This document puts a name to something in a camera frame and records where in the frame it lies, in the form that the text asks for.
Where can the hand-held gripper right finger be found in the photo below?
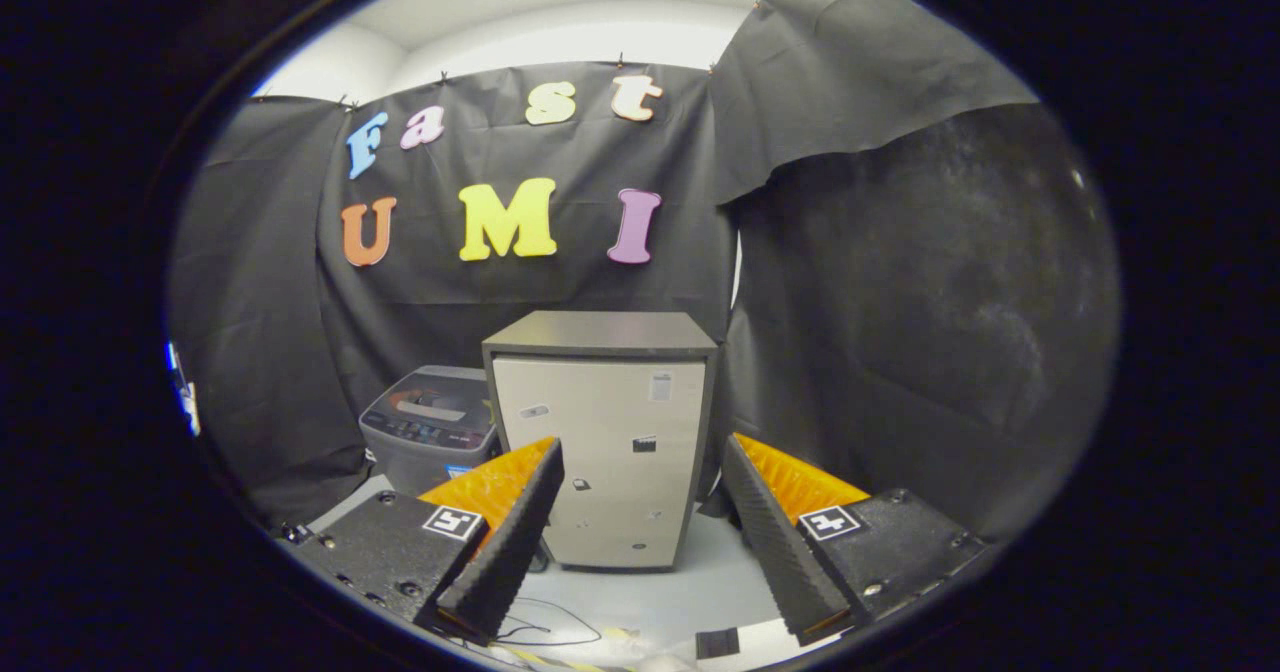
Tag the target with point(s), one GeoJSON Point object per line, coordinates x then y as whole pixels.
{"type": "Point", "coordinates": [775, 547]}

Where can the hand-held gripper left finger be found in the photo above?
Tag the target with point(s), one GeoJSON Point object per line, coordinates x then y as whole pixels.
{"type": "Point", "coordinates": [500, 552]}

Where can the grey washing machine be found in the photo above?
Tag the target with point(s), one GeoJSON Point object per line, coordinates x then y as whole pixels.
{"type": "Point", "coordinates": [420, 457]}

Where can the small black block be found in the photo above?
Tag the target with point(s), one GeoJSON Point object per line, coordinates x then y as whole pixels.
{"type": "Point", "coordinates": [717, 643]}

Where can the beige cabinet with dark top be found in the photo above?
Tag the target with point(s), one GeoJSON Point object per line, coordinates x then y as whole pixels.
{"type": "Point", "coordinates": [610, 452]}

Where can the black backdrop cloth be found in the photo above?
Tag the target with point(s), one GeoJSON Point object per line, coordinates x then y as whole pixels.
{"type": "Point", "coordinates": [900, 332]}

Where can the white and blue clutter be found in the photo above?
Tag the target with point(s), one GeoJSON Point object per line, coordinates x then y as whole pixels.
{"type": "Point", "coordinates": [183, 392]}

